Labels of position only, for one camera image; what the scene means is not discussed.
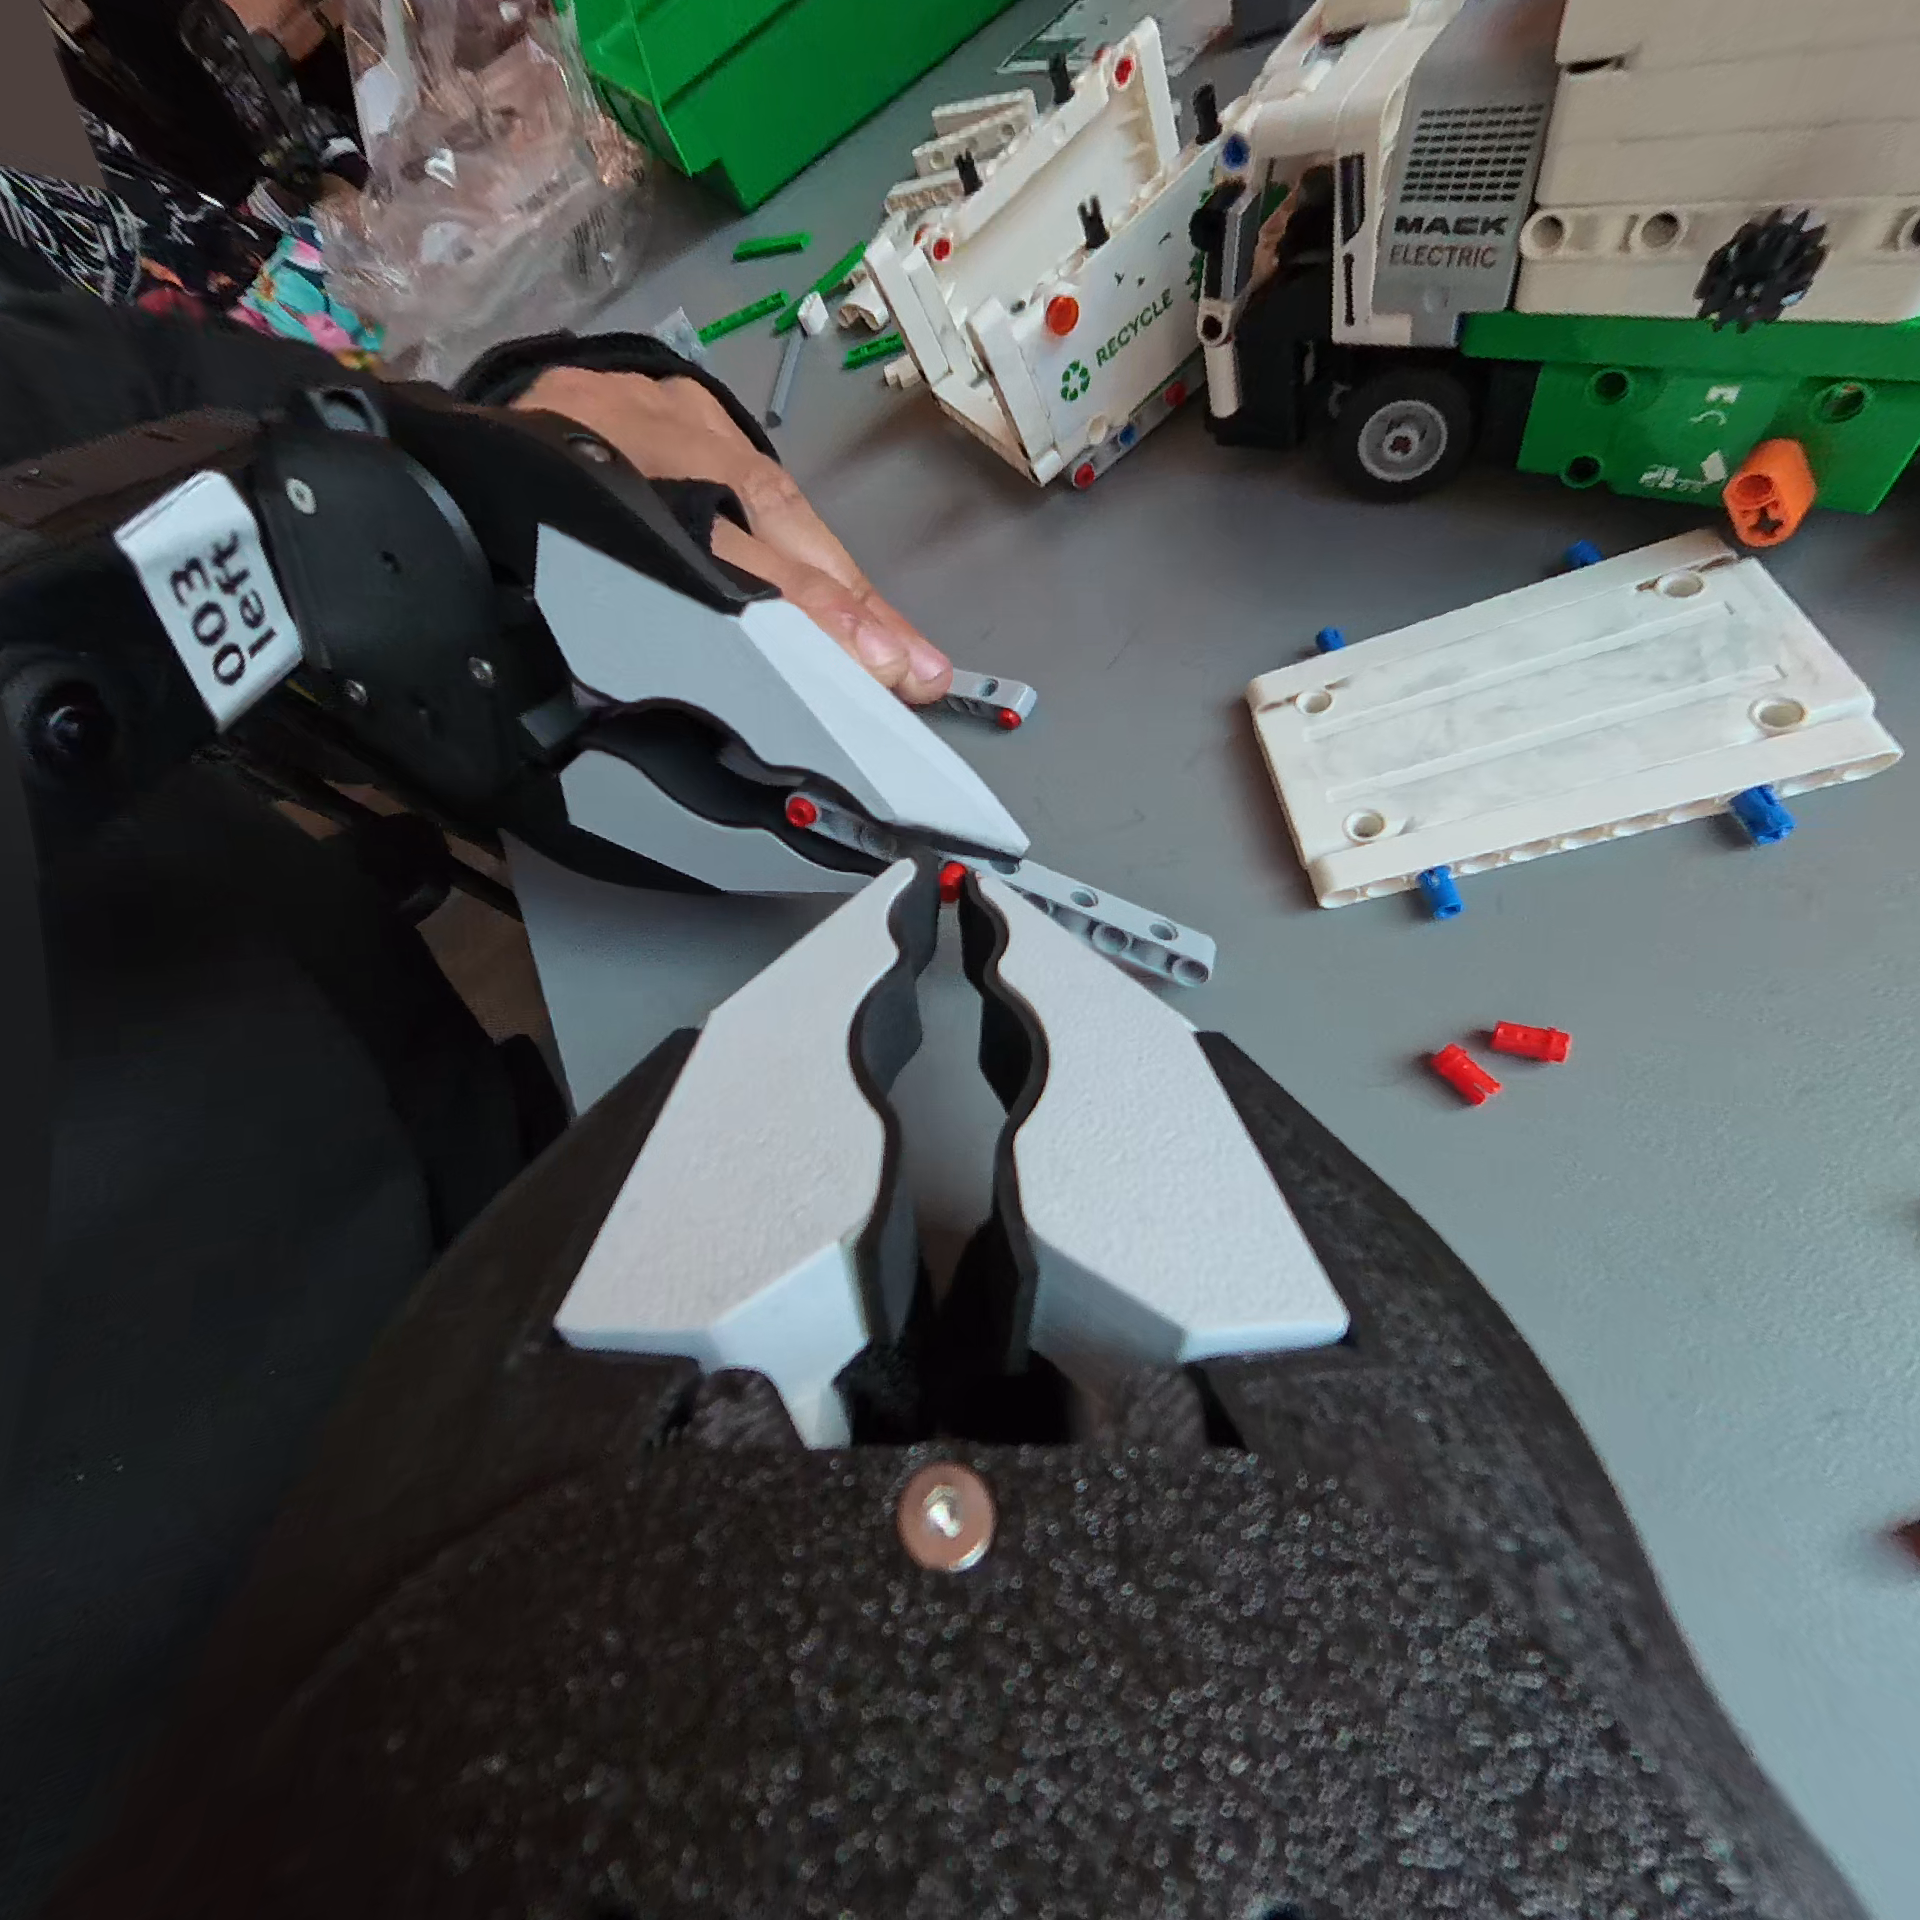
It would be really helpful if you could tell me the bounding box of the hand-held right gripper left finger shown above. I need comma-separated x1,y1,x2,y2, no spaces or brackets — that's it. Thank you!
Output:
556,858,929,1448

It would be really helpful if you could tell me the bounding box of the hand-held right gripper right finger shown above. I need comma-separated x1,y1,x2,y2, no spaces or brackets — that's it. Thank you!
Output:
960,873,1353,1373

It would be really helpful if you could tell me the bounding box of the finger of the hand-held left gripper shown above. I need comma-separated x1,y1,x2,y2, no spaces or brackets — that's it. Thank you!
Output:
561,720,917,902
533,525,1033,867

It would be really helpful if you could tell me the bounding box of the long grey lego beam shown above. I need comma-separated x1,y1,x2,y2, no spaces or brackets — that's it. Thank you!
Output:
784,791,1220,989

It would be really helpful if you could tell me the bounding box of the white lego container assembly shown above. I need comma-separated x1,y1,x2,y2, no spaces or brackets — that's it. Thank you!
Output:
860,17,1259,489

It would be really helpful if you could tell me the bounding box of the white lego panel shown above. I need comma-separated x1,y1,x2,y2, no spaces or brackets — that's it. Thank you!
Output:
1249,527,1881,911

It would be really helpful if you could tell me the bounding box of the white green lego truck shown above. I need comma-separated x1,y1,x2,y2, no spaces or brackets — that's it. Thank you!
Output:
1197,0,1920,549

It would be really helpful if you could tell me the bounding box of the person's left hand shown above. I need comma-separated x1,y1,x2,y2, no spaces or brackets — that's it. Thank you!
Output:
509,362,956,706

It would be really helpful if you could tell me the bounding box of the floral printed fabric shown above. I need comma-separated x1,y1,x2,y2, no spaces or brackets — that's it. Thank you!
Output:
0,151,384,360

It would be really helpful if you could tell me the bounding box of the clear plastic bag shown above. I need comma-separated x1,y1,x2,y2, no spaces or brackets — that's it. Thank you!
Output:
306,0,662,384

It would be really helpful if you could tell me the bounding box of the green plastic bin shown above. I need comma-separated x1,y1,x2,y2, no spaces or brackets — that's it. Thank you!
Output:
570,0,1028,211

